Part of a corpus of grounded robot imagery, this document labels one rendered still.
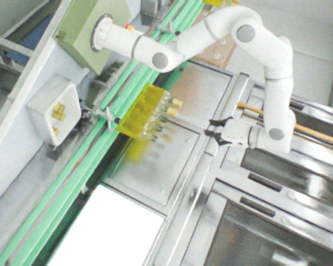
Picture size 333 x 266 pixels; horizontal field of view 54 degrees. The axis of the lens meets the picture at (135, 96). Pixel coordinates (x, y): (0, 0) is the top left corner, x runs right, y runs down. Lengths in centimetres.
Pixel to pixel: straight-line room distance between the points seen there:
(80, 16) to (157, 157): 74
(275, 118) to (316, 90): 535
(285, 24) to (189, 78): 578
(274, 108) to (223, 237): 63
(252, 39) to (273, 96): 21
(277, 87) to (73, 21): 71
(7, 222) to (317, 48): 663
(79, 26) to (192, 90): 89
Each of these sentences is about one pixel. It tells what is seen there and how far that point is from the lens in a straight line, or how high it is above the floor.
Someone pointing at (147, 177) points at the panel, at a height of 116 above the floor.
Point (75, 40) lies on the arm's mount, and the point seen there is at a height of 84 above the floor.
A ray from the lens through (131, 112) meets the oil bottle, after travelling 149.
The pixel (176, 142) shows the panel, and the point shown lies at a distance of 160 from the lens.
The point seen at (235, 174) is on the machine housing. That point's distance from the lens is 162.
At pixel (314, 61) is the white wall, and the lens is 696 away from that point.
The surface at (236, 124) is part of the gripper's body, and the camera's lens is 129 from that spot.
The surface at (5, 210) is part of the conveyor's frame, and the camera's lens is 133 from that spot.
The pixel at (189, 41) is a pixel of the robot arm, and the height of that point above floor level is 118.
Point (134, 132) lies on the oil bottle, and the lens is 144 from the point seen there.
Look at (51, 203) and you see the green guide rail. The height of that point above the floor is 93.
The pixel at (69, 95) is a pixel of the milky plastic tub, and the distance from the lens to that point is 130.
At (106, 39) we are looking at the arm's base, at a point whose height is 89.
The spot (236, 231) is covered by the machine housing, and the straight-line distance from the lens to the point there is 153.
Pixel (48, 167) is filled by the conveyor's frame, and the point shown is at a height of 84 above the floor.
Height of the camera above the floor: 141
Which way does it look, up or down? 17 degrees down
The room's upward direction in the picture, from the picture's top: 113 degrees clockwise
